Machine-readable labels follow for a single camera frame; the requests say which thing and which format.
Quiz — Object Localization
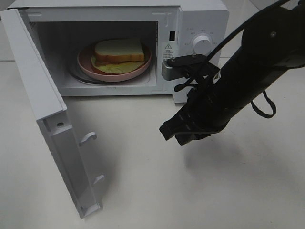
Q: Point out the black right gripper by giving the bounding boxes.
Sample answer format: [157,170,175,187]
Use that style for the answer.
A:
[159,63,228,146]

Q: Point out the white bread sandwich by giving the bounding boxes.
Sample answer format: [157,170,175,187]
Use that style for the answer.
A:
[91,39,145,74]

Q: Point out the pink round plate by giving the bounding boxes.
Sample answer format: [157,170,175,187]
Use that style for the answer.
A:
[77,45,152,83]

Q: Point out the white microwave door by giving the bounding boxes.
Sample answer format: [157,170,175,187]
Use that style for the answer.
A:
[0,9,104,218]

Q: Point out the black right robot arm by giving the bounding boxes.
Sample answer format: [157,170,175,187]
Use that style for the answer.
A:
[160,0,305,145]

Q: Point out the white warning label sticker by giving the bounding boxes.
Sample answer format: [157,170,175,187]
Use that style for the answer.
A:
[162,41,177,60]

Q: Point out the upper white power knob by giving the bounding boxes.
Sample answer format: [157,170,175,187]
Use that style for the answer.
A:
[192,34,212,55]

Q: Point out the white microwave oven body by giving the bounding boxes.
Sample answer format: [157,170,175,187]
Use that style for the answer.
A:
[7,0,230,104]

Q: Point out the black camera cable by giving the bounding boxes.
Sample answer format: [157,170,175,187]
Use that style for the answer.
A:
[173,0,291,119]

